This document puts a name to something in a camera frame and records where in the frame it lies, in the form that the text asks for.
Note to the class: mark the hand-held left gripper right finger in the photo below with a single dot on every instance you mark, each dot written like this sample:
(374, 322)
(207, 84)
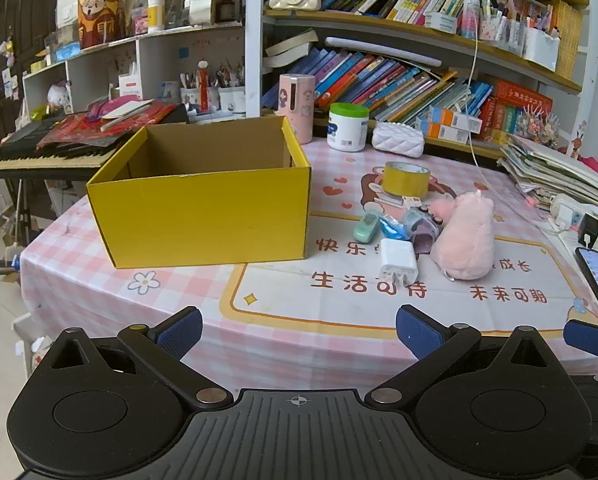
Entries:
(419, 332)

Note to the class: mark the white pen cup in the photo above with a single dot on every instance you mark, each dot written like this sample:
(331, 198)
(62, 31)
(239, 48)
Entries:
(191, 100)
(231, 101)

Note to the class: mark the white rolled paper tube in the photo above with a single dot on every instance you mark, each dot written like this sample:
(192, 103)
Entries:
(379, 49)

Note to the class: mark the white bottle with yellow label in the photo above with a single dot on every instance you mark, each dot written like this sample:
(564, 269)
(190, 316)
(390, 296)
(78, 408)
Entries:
(155, 15)

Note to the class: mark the yellow book set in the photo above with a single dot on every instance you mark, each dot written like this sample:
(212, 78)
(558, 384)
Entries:
(569, 40)

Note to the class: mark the white and red box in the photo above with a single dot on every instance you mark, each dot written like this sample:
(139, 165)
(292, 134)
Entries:
(130, 87)

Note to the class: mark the white quilted pouch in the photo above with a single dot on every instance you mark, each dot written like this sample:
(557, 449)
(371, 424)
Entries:
(396, 140)

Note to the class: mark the colourful spray bottle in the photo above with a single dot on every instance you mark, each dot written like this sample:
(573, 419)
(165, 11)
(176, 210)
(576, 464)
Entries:
(470, 20)

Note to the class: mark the small green toy car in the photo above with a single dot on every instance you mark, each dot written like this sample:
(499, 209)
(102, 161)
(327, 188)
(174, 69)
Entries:
(365, 230)

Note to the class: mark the white storage bin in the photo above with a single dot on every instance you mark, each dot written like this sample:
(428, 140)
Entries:
(540, 50)

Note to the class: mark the black keyboard stand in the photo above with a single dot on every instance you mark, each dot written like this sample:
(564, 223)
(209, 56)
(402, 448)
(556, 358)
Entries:
(19, 210)

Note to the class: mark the dark wooden door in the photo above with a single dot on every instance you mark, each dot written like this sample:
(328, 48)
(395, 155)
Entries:
(24, 35)

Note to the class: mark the pink pen cup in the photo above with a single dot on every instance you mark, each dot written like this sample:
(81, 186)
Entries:
(490, 30)

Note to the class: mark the black charger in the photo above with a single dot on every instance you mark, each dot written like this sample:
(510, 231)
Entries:
(589, 227)

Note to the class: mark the white jar with green lid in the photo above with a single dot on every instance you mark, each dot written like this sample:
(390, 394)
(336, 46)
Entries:
(346, 132)

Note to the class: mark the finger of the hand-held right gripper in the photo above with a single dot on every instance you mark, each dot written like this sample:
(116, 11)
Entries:
(589, 337)

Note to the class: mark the white plastic bag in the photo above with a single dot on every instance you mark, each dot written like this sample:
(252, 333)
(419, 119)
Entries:
(59, 97)

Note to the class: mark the colourful beaded ornament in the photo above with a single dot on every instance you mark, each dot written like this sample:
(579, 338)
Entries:
(536, 127)

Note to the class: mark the thick cream paged book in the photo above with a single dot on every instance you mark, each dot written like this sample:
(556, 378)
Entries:
(291, 45)

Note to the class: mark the yellow cardboard box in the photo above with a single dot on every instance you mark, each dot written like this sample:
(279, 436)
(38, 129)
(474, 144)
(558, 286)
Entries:
(204, 220)

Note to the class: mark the white charger plug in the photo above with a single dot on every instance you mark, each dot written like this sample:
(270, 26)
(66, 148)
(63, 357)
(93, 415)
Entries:
(396, 260)

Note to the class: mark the blue snack packet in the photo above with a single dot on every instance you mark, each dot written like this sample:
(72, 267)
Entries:
(393, 227)

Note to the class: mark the row of thin picture books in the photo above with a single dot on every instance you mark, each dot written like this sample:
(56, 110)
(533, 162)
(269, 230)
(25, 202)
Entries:
(379, 85)

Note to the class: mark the white power strip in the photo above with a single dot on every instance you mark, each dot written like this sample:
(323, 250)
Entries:
(564, 207)

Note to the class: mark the orange and white boxes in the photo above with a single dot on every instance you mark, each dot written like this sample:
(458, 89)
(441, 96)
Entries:
(451, 125)

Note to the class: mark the small white box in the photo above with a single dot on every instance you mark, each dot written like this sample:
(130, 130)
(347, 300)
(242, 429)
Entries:
(440, 22)

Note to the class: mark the purple plastic toy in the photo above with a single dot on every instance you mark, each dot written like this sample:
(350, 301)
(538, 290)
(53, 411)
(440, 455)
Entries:
(421, 234)

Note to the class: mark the small white toy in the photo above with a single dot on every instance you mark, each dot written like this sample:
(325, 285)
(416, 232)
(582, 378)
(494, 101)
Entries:
(412, 202)

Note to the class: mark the pink checked printed tablecloth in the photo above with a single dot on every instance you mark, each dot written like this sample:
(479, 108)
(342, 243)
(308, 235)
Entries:
(279, 310)

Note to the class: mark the pink plush toy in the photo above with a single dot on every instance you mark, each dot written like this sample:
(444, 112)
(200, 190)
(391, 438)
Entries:
(466, 240)

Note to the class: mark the white cubby shelf unit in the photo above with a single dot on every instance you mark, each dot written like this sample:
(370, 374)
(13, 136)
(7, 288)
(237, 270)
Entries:
(101, 67)

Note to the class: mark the yellow tape roll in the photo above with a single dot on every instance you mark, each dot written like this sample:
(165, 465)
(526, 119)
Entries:
(404, 181)

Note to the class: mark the red boxed book set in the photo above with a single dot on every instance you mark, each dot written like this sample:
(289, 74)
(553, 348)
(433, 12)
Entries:
(521, 97)

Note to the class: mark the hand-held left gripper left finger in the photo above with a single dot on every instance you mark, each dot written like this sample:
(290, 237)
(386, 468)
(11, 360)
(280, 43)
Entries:
(181, 335)

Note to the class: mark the red paper sheets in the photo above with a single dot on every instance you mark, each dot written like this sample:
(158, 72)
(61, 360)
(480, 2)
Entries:
(79, 132)

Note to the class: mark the black electronic keyboard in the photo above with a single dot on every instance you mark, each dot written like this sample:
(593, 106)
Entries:
(29, 162)

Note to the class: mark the white booklet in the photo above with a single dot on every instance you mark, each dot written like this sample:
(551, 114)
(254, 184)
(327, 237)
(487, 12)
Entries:
(126, 112)

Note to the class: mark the fortune god printed box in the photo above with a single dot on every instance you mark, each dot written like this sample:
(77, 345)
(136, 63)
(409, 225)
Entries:
(99, 15)

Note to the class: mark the pink cylindrical appliance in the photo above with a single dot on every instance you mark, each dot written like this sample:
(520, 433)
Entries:
(296, 110)

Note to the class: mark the stack of paper booklets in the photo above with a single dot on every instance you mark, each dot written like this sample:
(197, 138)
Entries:
(554, 175)

